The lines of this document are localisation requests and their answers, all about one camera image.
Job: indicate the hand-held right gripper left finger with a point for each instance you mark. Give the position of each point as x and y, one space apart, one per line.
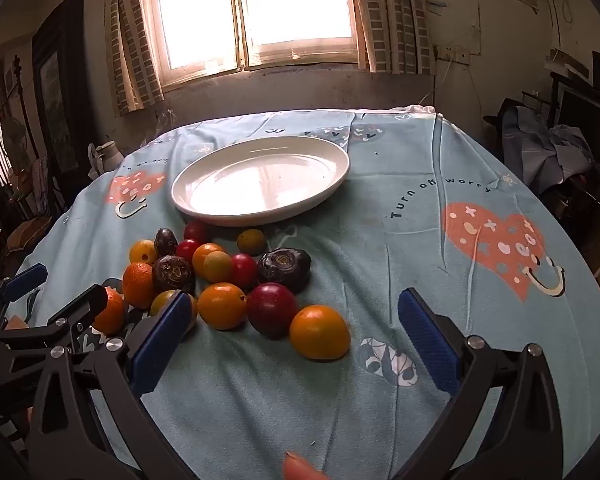
162 340

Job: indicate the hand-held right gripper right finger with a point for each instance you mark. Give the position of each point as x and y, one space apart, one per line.
430 345

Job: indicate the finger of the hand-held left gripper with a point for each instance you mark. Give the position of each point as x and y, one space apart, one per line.
80 306
25 280

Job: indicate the mandarin orange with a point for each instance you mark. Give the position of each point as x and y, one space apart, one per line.
139 285
112 314

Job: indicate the wrinkled dark passion fruit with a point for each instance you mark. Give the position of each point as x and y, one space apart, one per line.
174 274

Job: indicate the spotted orange citrus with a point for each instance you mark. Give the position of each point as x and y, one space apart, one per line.
222 306

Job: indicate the small yellow citrus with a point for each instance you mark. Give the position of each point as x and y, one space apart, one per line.
143 251

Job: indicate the yellow green citrus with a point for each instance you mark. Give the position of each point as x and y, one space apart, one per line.
159 301
217 266
251 241

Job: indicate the small dark passion fruit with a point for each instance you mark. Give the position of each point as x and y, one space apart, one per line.
166 241

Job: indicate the smooth orange citrus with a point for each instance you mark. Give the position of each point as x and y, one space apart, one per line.
320 332
206 252

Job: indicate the red plum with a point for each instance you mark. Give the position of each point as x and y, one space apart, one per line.
272 310

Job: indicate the large dark passion fruit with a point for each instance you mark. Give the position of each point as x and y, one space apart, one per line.
284 270

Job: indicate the white oval plate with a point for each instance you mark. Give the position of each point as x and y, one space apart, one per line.
260 185

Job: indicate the person's right hand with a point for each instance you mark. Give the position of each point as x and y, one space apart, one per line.
300 467

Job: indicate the chair with brown cushion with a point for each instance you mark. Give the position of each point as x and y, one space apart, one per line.
25 232

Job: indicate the red cherry tomato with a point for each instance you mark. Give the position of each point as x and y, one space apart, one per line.
196 231
186 249
245 272

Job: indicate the light blue printed tablecloth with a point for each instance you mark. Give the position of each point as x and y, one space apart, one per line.
280 400

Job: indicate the white jug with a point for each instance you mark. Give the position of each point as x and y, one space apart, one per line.
105 157

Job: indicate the dark framed picture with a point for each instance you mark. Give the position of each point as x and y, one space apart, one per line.
55 110

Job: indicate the blue clothes pile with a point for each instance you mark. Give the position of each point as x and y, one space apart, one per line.
535 150

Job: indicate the checked curtain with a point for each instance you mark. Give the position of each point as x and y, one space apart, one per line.
392 20
130 50

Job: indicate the dark monitor screen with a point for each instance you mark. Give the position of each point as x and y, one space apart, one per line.
585 110

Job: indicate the bright window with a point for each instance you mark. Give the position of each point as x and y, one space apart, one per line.
200 10

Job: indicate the wall socket strip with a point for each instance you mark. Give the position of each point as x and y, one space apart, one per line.
450 54

